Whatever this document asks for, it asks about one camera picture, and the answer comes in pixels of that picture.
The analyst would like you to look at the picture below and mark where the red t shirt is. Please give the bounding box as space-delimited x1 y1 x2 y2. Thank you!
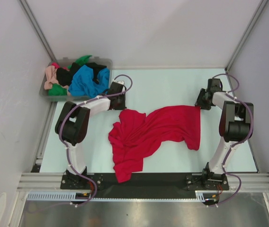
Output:
108 105 201 183

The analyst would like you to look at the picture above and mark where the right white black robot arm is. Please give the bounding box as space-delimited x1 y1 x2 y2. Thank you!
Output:
195 76 254 190

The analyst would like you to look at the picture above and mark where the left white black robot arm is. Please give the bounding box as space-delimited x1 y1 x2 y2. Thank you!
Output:
55 81 129 189

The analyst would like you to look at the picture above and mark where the blue t shirt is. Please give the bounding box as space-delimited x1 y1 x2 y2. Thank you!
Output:
68 65 110 98

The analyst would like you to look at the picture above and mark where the black t shirt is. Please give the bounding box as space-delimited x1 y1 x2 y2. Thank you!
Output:
56 62 107 87

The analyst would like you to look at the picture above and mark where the beige pink t shirt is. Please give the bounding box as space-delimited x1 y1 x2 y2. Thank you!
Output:
44 65 59 90

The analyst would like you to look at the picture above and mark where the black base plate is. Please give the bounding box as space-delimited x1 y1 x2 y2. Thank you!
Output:
61 172 230 200

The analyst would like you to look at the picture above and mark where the aluminium rail frame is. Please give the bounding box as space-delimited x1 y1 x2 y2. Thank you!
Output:
17 173 269 192

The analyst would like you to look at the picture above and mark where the white slotted cable duct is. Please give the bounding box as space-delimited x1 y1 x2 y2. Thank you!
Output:
27 192 217 203

